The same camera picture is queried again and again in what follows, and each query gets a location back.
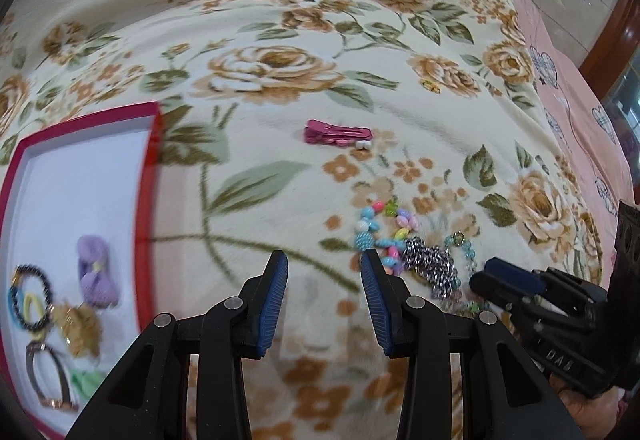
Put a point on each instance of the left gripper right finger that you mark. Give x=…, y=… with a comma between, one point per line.
x=409, y=327

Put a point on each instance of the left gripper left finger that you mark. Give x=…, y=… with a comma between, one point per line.
x=238, y=328

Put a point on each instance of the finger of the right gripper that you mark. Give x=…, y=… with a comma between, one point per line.
x=501, y=295
x=514, y=277

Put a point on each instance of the purple fabric bow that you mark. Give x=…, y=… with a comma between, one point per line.
x=96, y=285

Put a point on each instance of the red jewelry tray box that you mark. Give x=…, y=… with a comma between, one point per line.
x=93, y=175

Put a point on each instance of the person's right hand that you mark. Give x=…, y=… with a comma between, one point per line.
x=597, y=417

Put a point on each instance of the pink bed sheet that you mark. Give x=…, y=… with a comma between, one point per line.
x=580, y=123

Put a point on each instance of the rose gold wrist watch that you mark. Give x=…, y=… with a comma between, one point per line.
x=47, y=375

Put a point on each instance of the pink hair clip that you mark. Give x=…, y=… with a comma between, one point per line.
x=321, y=133

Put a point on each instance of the floral cream bed blanket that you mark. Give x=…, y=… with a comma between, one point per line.
x=236, y=82

